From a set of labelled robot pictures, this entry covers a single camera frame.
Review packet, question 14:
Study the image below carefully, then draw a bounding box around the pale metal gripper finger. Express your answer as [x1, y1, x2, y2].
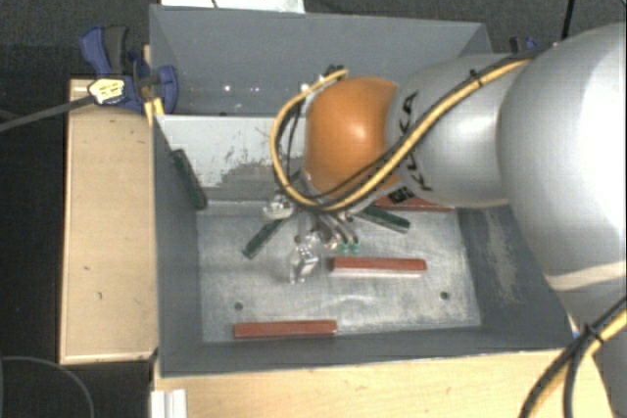
[290, 245, 308, 285]
[302, 253, 320, 284]

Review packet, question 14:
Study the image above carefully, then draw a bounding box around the dark green flat block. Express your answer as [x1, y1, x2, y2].
[241, 216, 288, 260]
[361, 204, 412, 235]
[169, 148, 209, 211]

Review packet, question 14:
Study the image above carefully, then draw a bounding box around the grey metal bin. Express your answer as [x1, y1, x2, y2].
[148, 3, 575, 378]

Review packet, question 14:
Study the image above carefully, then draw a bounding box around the red-brown flat block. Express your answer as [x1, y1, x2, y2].
[232, 318, 339, 341]
[373, 194, 458, 213]
[327, 255, 428, 279]

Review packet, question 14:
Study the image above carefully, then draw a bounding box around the pale wood flat board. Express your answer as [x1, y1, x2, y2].
[59, 77, 160, 366]

